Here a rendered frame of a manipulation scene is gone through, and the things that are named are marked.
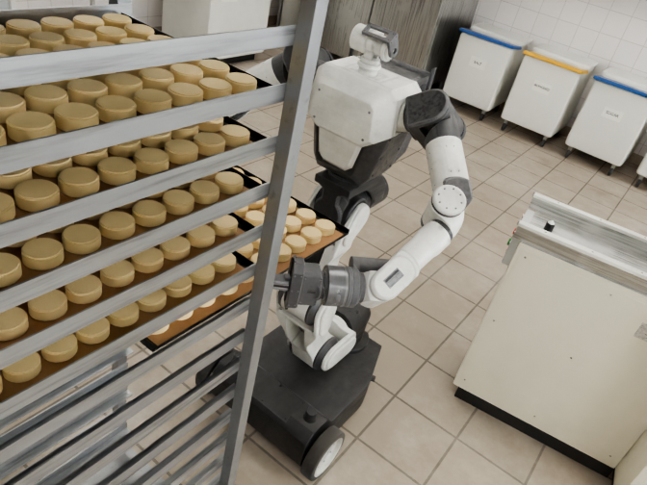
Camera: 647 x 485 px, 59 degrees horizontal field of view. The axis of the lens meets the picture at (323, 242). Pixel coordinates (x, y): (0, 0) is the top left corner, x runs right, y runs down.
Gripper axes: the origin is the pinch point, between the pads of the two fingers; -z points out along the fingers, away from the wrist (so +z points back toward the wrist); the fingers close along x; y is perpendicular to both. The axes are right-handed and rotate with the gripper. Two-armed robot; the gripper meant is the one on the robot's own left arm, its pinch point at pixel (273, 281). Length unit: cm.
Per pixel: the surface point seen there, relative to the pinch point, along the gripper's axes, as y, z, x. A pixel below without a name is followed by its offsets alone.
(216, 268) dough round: 6.0, -12.5, 6.7
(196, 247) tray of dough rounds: 11.1, -16.5, 14.9
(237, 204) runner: 11.2, -10.6, 24.5
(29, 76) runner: 35, -34, 51
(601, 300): -42, 123, -31
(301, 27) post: 7, -4, 53
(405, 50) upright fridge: -446, 165, -57
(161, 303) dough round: 17.7, -21.5, 7.4
